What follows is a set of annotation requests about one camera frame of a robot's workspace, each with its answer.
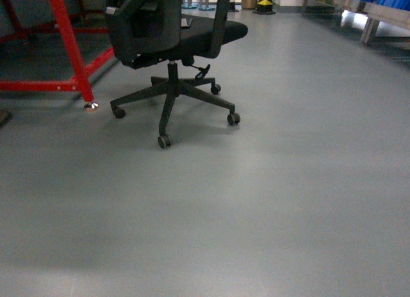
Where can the black office chair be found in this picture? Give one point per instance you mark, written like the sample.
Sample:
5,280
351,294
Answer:
147,32

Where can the yellow black striped bollard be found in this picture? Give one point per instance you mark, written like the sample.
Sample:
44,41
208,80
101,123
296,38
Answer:
264,7

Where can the stainless steel roller rack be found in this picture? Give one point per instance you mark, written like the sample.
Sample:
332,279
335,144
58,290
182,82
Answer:
375,14

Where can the red metal frame table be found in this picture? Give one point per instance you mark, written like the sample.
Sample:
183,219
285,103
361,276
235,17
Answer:
63,25

